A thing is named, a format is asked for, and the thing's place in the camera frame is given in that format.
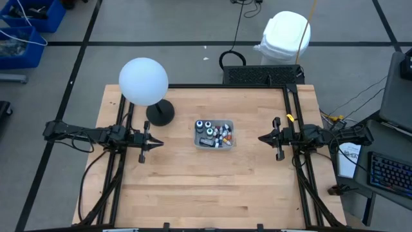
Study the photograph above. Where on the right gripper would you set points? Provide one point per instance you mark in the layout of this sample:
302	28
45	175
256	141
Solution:
283	138

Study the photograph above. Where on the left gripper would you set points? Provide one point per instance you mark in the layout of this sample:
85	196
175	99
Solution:
143	140

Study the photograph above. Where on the small orange white-label dropper bottle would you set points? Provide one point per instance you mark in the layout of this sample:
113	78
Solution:
228	137

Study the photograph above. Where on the grey plastic bin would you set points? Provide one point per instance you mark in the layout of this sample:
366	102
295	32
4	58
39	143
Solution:
197	146

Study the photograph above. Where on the small orange yellow-label dropper bottle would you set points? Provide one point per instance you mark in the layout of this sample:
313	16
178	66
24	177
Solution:
227	141

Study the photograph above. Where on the large blue-tip colouring bottle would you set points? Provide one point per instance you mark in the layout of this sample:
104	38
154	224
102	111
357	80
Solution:
199	124

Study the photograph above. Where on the large purple-tip colouring bottle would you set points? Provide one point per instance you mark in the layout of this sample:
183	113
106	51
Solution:
206	142

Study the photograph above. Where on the small blue dropper bottle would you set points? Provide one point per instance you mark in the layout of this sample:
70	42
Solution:
217	140

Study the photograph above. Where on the small black white-label dropper bottle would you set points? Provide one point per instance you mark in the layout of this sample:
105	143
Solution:
217	145

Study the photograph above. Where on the large green-tip colouring bottle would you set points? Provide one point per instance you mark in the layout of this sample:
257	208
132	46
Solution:
210	131

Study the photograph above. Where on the large black-tip colouring bottle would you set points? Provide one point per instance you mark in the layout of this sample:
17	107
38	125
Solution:
208	124

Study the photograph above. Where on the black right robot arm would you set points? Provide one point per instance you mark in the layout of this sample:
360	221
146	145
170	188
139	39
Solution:
334	137

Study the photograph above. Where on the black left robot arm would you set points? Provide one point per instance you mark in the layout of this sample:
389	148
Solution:
87	134

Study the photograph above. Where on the yellow tag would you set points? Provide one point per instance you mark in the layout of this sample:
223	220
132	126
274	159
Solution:
290	117

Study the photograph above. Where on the white globe lamp black base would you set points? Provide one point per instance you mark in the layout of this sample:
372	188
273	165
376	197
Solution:
143	80

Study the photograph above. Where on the black perforated computer case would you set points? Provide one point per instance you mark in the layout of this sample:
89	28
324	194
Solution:
257	74

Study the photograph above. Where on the white paper sheet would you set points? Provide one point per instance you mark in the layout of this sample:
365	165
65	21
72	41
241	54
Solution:
347	161

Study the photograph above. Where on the black clamp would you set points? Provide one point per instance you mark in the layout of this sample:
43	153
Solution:
338	189

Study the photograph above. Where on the white trash can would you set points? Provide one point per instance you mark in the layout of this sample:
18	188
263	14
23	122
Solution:
283	32

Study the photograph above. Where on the grey desk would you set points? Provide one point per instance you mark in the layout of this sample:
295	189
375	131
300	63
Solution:
386	141
399	103

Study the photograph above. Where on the backlit black keyboard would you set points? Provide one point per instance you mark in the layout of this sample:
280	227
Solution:
392	175

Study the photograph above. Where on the blue plastic storage bin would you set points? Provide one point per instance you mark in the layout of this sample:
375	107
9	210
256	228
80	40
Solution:
54	16
32	58

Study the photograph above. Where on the grey metal bar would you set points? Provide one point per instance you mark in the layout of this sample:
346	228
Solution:
13	78

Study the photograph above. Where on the black device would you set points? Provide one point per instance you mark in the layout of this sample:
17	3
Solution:
407	64

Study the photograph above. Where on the clear plastic bag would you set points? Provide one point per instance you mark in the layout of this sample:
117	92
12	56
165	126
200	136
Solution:
13	48

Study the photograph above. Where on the black parts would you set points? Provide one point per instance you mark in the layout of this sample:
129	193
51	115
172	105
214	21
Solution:
32	13

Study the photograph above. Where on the black aluminium frame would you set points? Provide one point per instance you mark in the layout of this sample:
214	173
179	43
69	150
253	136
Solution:
225	86

